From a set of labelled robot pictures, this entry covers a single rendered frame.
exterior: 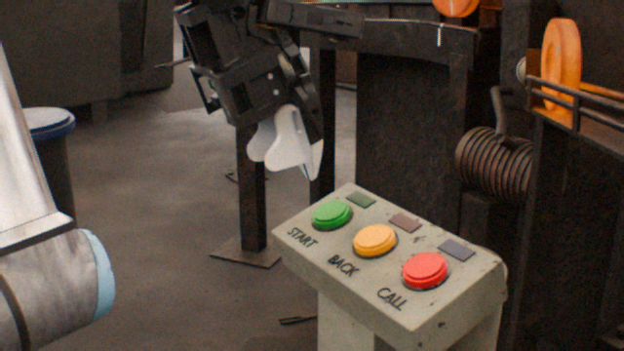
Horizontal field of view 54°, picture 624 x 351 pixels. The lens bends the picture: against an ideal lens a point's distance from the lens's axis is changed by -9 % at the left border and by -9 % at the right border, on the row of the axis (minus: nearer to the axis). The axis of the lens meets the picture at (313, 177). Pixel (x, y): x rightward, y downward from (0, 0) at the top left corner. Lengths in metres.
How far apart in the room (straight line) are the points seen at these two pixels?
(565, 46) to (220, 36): 0.62
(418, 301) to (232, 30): 0.28
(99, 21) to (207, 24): 3.05
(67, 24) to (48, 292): 2.67
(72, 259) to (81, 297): 0.06
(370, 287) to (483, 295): 0.10
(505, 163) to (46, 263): 0.82
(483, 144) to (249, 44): 0.78
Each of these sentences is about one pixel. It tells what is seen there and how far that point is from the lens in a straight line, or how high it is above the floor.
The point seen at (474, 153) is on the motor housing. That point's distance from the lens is 1.29.
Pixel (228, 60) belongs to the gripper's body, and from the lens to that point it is 0.57.
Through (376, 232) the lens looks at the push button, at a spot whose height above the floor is 0.61.
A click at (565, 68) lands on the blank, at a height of 0.71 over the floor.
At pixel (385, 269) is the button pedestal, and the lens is 0.60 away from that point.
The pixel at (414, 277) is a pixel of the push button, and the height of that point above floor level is 0.60.
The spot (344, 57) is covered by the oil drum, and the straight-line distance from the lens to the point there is 4.45.
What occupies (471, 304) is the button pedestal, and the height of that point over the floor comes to 0.58.
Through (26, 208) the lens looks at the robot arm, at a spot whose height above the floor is 0.52.
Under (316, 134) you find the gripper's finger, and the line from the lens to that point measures 0.61.
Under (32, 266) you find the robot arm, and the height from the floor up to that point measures 0.44.
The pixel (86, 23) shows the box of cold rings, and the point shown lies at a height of 0.55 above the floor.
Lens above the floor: 0.87
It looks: 19 degrees down
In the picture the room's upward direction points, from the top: straight up
